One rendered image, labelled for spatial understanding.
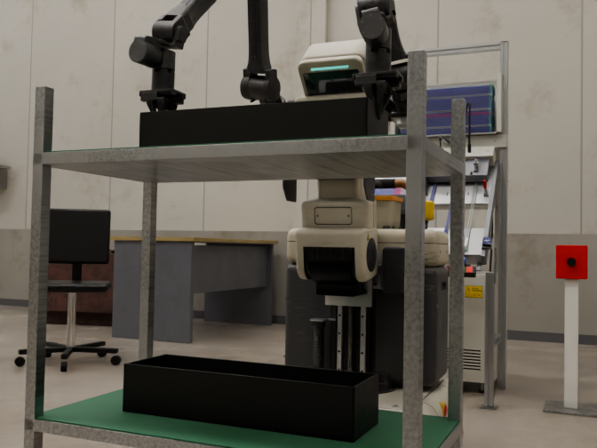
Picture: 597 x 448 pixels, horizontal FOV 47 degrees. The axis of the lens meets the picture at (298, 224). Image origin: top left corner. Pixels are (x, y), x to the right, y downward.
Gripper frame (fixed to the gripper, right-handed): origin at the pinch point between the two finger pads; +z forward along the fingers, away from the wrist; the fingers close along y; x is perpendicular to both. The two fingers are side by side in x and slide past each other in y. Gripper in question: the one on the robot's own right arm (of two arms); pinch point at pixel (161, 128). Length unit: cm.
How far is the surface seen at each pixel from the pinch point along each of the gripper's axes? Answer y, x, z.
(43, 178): -14.4, -24.6, 15.5
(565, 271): 93, 202, 34
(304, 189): -143, 457, -33
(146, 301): -14, 18, 45
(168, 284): -194, 308, 56
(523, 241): 56, 463, 11
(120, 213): -364, 472, -9
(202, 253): -178, 332, 31
